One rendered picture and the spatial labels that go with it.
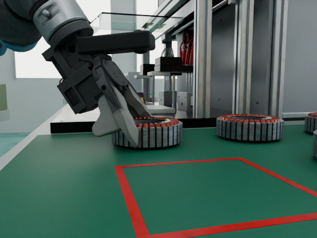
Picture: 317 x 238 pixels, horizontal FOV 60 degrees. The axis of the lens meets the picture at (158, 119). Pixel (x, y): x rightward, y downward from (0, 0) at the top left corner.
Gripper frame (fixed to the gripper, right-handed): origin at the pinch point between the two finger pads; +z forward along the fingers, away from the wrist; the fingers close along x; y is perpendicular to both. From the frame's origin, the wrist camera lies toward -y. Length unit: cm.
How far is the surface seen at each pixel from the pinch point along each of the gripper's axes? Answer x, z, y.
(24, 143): 2.6, -9.7, 17.8
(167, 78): -61, -10, -1
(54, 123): -7.0, -11.2, 16.8
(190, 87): -39.1, -2.6, -7.3
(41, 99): -426, -135, 256
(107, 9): -480, -214, 68
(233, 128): -3.0, 6.7, -11.5
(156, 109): -27.7, -2.7, 2.6
